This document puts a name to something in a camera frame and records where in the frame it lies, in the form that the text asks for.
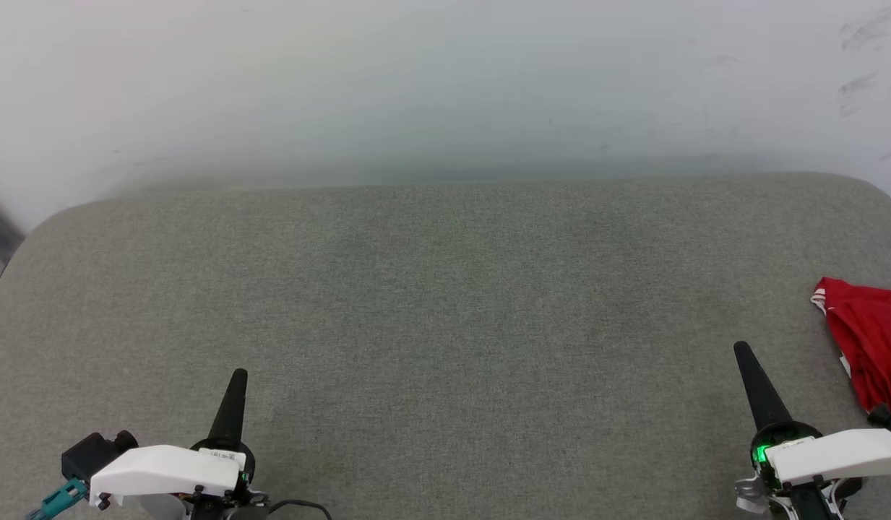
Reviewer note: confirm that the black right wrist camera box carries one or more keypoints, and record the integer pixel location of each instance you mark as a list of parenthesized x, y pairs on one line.
[(889, 419)]

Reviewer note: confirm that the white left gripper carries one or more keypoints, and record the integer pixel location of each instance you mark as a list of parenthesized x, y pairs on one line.
[(163, 469)]

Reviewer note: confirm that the grey fabric sofa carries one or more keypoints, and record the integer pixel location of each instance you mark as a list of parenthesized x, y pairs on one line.
[(445, 325)]

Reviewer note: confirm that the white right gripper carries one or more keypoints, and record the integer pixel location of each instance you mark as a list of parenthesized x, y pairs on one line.
[(835, 455)]

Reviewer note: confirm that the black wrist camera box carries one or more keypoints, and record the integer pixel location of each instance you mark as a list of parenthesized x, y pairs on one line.
[(889, 419), (91, 455)]

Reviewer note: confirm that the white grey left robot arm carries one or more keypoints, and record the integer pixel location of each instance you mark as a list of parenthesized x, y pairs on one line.
[(221, 513)]

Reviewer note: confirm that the red white basketball jersey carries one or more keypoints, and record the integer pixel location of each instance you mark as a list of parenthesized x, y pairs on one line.
[(875, 339)]

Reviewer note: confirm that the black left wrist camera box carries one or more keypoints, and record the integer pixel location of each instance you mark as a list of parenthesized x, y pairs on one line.
[(91, 455)]

